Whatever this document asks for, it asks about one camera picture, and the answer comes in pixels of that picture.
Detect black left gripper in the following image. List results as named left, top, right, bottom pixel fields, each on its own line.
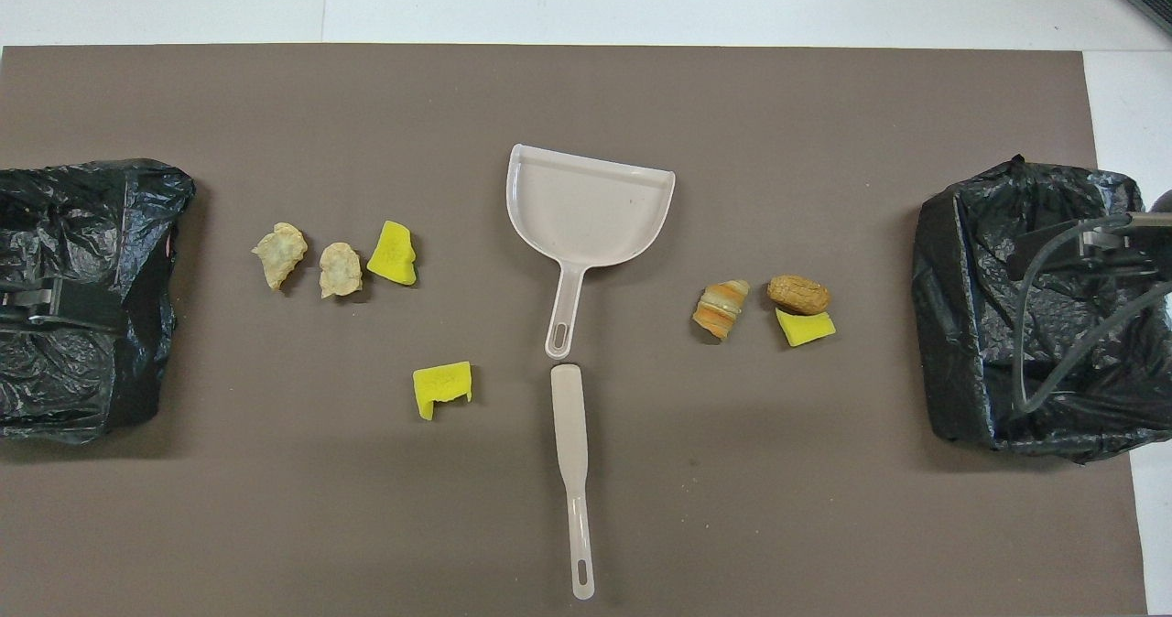
left=0, top=274, right=125, bottom=332

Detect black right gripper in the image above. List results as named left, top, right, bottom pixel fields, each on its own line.
left=1007, top=214, right=1172, bottom=279

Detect beige trash piece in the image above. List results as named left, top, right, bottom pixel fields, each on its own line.
left=319, top=242, right=364, bottom=299
left=252, top=222, right=309, bottom=291

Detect yellow sponge chunk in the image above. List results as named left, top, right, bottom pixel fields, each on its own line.
left=366, top=221, right=418, bottom=287

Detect notched yellow sponge piece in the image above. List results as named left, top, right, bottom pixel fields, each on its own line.
left=412, top=361, right=473, bottom=421

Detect beige hand brush black bristles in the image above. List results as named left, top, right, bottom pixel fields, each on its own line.
left=550, top=363, right=596, bottom=601

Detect beige plastic dustpan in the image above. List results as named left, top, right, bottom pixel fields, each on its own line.
left=505, top=144, right=677, bottom=360

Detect black bag lined bin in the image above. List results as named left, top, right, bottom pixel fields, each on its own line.
left=0, top=159, right=197, bottom=444
left=912, top=155, right=1172, bottom=464

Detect yellow sponge wedge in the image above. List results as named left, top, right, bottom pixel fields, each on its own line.
left=776, top=308, right=837, bottom=348

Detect brown toy bread roll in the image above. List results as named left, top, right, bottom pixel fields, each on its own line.
left=766, top=275, right=832, bottom=316

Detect striped toy croissant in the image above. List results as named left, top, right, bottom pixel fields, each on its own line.
left=691, top=279, right=751, bottom=341

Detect brown table mat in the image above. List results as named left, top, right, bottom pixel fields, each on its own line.
left=0, top=45, right=1147, bottom=617

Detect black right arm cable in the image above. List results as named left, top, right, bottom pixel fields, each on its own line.
left=1010, top=214, right=1172, bottom=414

